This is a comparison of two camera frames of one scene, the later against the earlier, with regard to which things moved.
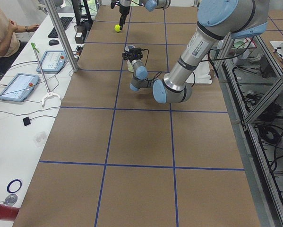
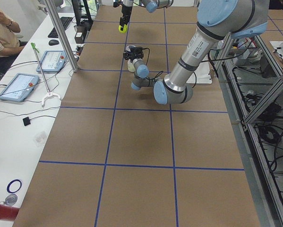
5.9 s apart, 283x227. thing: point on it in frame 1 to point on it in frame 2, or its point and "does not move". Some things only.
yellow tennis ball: [117, 28] to [124, 29]
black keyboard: [65, 21] does not move
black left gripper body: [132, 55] does not move
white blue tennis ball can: [129, 65] does not move
